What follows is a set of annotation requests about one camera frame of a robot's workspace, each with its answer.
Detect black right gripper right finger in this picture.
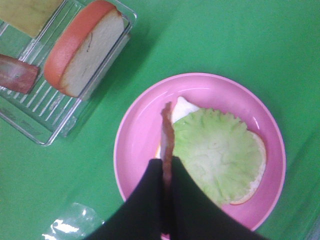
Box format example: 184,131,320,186
169,156,266,240

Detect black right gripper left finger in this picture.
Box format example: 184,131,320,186
86,159,163,240

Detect green lettuce leaf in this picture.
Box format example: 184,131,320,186
172,107,266,206

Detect bacon strip from tray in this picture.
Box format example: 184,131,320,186
160,101,175,234

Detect white bread slice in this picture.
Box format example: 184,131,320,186
154,96,267,206

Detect yellow cheese slice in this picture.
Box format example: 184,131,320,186
0,0,62,38

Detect clear plastic wrap sheet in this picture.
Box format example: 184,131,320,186
41,202,105,240

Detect pink round plate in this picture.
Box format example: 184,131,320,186
114,73,286,232

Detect green tablecloth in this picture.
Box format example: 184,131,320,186
0,0,320,240

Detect clear left plastic tray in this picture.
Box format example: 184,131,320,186
0,0,137,147

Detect upright bread slice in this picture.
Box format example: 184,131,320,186
44,0,125,97

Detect bacon strip on left tray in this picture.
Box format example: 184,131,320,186
0,54,40,94

